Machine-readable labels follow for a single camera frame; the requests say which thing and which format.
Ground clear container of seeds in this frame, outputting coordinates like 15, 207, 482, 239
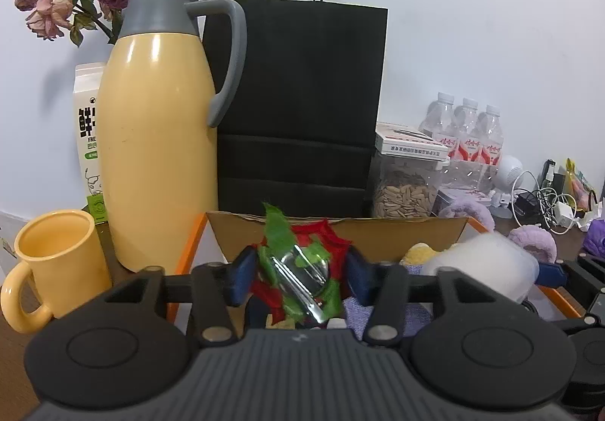
371, 152, 450, 218

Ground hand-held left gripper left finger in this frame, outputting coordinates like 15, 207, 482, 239
106, 247, 258, 347

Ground yellow and white plush toy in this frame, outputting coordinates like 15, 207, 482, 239
399, 242, 442, 267

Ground red cardboard box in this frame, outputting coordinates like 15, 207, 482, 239
163, 210, 584, 341

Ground upright black charger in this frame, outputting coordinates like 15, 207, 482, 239
541, 159, 565, 188

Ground purple fabric pouch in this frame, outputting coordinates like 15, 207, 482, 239
343, 296, 433, 341

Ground small flat white box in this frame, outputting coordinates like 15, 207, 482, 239
375, 122, 452, 159

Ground purple packet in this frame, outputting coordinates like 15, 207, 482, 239
583, 218, 605, 256

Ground colourful snack packet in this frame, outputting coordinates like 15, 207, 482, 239
565, 159, 599, 209

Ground white milk carton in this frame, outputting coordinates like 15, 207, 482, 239
72, 63, 110, 224

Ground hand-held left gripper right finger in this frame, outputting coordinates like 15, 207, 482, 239
345, 246, 511, 346

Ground red and green ornament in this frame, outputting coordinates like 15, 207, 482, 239
248, 202, 353, 330

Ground black power adapter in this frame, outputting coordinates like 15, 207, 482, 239
513, 192, 537, 218

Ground white charger with cable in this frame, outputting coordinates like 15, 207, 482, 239
539, 187, 577, 233

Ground purple fluffy headband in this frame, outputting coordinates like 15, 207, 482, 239
508, 225, 558, 266
437, 197, 496, 233

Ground black paper bag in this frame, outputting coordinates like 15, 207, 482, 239
202, 0, 389, 218

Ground yellow thermos jug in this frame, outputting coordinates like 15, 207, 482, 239
97, 0, 247, 273

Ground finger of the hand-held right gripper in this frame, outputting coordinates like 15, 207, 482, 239
536, 259, 605, 303

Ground yellow ceramic mug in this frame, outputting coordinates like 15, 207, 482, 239
0, 209, 113, 334

